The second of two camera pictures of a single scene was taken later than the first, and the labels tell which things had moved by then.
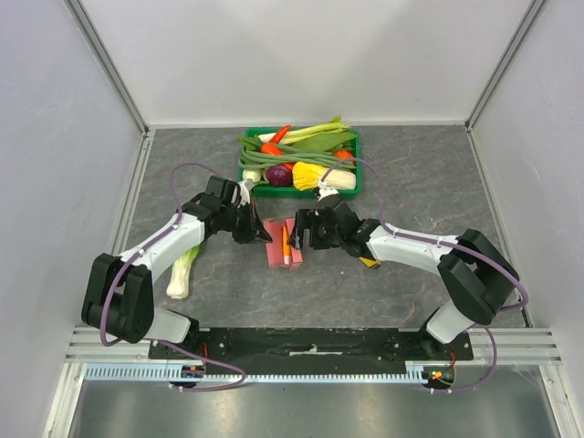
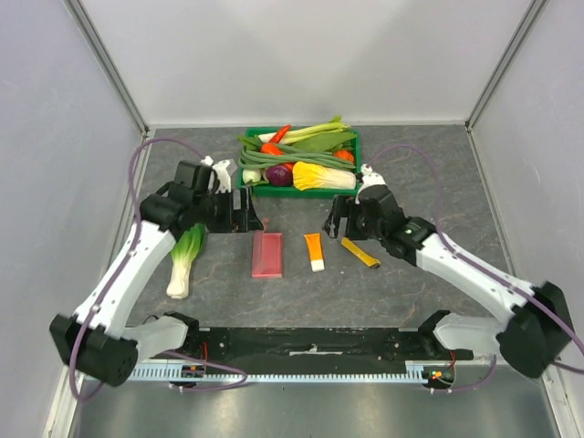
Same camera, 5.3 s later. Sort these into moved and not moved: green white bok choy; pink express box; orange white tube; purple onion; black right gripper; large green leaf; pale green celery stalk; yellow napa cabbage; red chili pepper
Moved: black right gripper; orange white tube; pink express box
Not moved: red chili pepper; yellow napa cabbage; green white bok choy; purple onion; pale green celery stalk; large green leaf
